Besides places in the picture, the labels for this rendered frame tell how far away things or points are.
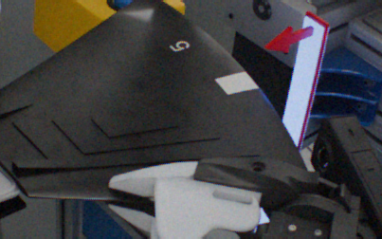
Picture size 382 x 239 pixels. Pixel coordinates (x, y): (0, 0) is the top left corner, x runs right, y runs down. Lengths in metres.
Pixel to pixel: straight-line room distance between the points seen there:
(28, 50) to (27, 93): 0.93
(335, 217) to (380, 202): 0.04
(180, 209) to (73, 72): 0.16
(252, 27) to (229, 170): 0.71
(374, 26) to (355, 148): 0.71
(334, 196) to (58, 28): 0.54
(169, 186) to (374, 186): 0.13
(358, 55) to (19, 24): 0.59
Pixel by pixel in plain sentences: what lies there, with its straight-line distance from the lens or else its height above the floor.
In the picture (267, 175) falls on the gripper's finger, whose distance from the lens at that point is 0.50.
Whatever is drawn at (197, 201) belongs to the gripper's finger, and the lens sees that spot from 0.51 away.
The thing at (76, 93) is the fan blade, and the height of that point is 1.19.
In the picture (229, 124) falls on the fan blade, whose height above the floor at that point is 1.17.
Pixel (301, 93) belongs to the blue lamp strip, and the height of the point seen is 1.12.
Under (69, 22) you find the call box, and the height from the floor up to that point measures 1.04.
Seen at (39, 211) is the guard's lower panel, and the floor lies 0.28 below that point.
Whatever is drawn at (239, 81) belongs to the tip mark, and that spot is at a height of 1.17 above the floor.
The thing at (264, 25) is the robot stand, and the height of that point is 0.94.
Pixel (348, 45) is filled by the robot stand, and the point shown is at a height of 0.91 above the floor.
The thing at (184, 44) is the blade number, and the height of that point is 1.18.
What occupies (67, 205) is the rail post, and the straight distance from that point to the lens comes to 1.18.
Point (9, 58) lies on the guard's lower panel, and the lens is 1.51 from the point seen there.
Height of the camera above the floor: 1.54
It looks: 37 degrees down
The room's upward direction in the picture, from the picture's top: 9 degrees clockwise
